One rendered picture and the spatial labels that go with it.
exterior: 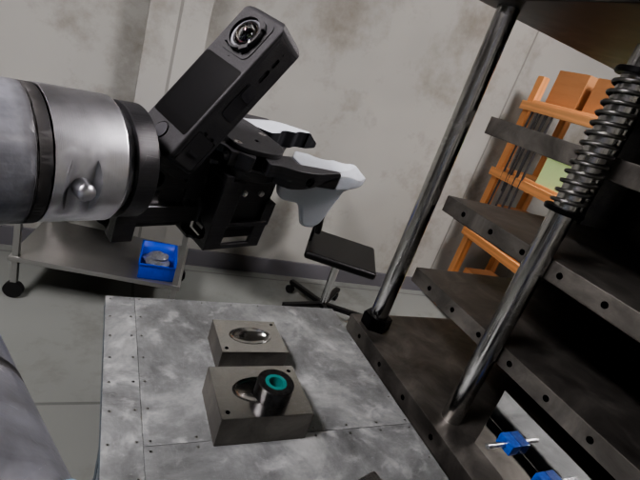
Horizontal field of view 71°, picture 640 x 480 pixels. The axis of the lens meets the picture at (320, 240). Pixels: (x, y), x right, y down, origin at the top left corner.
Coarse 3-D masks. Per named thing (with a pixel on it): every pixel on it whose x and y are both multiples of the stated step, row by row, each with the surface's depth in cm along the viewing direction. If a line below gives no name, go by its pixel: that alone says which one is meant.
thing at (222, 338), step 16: (224, 320) 117; (240, 320) 119; (208, 336) 117; (224, 336) 110; (240, 336) 115; (256, 336) 117; (272, 336) 117; (224, 352) 105; (240, 352) 107; (256, 352) 109; (272, 352) 111; (288, 352) 113
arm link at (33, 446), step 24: (0, 360) 20; (0, 384) 19; (24, 384) 21; (0, 408) 17; (24, 408) 19; (0, 432) 16; (24, 432) 17; (48, 432) 19; (0, 456) 15; (24, 456) 16; (48, 456) 17
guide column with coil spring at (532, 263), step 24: (624, 72) 90; (624, 96) 89; (624, 120) 90; (576, 168) 96; (552, 216) 99; (552, 240) 100; (528, 264) 103; (528, 288) 104; (504, 312) 108; (504, 336) 109; (480, 360) 112; (456, 384) 119; (480, 384) 115; (456, 408) 118
